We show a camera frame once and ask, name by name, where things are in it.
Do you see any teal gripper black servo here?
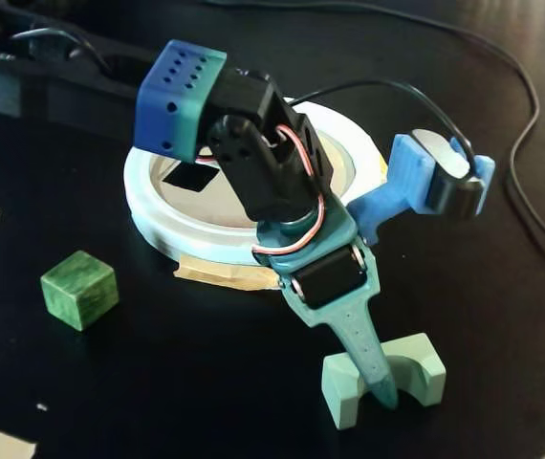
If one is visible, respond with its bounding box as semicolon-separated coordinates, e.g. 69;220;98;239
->
251;194;401;411

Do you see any mint green U shaped block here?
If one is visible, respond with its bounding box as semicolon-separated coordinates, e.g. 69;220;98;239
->
320;334;447;431

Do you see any long masking tape strip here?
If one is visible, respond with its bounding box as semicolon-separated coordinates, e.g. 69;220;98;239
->
174;255;286;291

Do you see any white round sorter container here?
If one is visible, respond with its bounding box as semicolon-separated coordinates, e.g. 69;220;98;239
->
122;98;388;264

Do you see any round wooden board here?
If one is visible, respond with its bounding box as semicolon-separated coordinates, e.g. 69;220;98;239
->
150;133;350;229

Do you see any green wooden cube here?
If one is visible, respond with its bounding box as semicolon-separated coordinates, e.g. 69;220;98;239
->
40;250;120;333

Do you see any red white servo wire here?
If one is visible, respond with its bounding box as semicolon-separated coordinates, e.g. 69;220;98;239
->
251;123;327;257

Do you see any blue camera mount bracket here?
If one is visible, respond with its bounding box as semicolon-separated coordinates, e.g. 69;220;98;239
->
346;133;497;245

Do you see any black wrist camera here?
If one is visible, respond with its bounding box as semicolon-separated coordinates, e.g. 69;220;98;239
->
410;128;487;220

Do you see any thin black camera cable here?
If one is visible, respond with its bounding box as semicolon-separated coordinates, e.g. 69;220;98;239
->
295;79;474;159

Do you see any thick black cable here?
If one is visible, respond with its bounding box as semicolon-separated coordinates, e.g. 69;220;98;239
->
200;0;545;272

